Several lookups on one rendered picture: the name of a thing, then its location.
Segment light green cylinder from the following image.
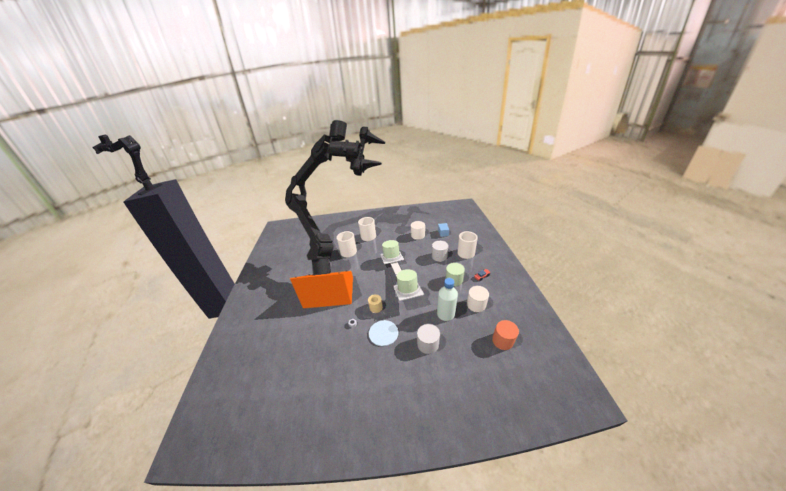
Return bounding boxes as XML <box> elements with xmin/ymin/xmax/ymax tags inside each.
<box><xmin>396</xmin><ymin>269</ymin><xmax>418</xmax><ymax>294</ymax></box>
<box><xmin>382</xmin><ymin>240</ymin><xmax>400</xmax><ymax>258</ymax></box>

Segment orange cylinder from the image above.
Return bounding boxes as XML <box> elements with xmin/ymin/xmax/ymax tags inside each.
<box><xmin>493</xmin><ymin>321</ymin><xmax>519</xmax><ymax>350</ymax></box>

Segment pale green cylinder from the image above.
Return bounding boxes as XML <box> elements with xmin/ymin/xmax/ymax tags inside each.
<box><xmin>446</xmin><ymin>263</ymin><xmax>464</xmax><ymax>286</ymax></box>

